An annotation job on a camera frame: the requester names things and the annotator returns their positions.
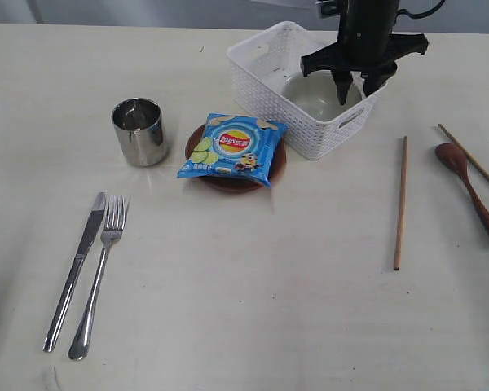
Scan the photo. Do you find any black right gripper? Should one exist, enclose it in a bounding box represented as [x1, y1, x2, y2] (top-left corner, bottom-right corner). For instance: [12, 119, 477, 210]
[300, 33, 429, 106]

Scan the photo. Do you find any wooden chopstick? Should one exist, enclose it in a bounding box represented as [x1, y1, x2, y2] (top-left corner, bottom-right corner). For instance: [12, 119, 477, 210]
[438, 124, 489, 183]
[393, 136, 408, 271]

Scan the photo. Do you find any white ceramic patterned bowl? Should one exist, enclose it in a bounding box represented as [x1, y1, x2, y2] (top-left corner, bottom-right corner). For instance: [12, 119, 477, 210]
[281, 71, 362, 121]

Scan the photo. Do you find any blue chips bag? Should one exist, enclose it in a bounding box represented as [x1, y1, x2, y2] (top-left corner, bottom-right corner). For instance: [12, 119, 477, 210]
[177, 113, 287, 187]

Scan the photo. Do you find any white perforated plastic basket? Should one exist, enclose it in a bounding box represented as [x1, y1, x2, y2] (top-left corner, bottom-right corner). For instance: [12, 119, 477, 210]
[227, 21, 380, 160]

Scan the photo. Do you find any stainless steel knife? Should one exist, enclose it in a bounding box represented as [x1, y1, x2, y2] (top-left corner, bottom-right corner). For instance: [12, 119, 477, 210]
[42, 192, 106, 353]

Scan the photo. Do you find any brown wooden spoon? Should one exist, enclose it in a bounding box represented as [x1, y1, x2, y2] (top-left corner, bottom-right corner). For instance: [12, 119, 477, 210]
[434, 143, 489, 235]

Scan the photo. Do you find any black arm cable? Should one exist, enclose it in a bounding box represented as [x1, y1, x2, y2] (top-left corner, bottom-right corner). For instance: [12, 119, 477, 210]
[394, 0, 447, 20]

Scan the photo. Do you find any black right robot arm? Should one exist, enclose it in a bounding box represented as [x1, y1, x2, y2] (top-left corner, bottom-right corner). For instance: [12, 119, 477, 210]
[301, 0, 430, 105]

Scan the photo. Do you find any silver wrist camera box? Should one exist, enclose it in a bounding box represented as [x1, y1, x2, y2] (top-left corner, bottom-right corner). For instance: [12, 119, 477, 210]
[315, 0, 342, 19]

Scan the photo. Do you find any stainless steel cup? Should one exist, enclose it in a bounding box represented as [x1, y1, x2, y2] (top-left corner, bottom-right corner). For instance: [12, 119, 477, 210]
[111, 98, 168, 167]

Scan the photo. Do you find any stainless steel fork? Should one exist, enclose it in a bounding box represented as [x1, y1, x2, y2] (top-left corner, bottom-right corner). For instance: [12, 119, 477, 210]
[68, 195, 128, 361]

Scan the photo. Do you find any brown round plate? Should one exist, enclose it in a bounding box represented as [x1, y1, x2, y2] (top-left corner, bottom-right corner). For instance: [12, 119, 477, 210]
[184, 122, 288, 195]

